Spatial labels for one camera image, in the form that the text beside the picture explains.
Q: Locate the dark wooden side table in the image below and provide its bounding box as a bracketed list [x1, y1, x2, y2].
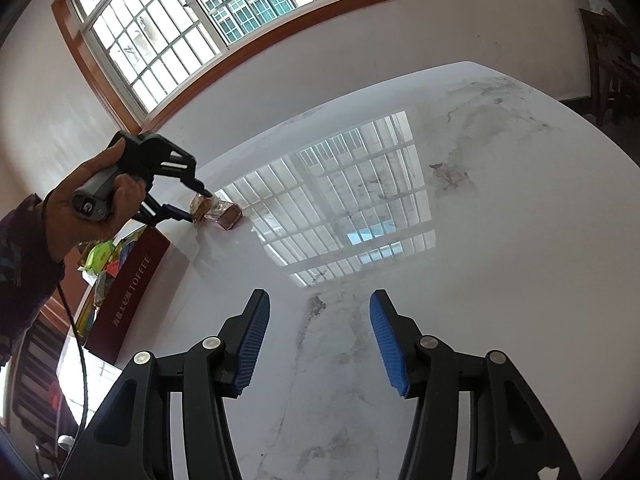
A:
[577, 7, 640, 126]

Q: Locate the person's left forearm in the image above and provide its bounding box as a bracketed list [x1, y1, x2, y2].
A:
[0, 192, 66, 361]

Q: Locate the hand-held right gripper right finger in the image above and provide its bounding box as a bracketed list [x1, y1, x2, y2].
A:
[369, 288, 581, 480]

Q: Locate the green tissue pack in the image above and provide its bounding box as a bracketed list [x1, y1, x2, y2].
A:
[85, 241, 115, 276]

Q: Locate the person's left hand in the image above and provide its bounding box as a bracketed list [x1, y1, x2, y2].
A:
[42, 140, 151, 263]

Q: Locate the black cable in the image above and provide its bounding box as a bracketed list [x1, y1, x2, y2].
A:
[56, 280, 90, 441]

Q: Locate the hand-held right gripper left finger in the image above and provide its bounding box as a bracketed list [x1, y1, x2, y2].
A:
[65, 288, 271, 480]

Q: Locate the dark slatted bench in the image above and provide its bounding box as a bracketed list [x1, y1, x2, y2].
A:
[7, 300, 68, 433]

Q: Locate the brown snack packet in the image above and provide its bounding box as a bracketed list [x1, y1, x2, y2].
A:
[206, 200, 245, 231]

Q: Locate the wooden framed barred window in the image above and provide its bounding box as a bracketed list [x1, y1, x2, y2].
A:
[51, 0, 390, 136]

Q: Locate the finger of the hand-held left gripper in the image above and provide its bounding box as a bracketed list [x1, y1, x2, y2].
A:
[134, 192, 194, 226]
[155, 135, 214, 197]

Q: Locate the gold tin box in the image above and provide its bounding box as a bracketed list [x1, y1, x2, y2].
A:
[72, 222, 171, 366]

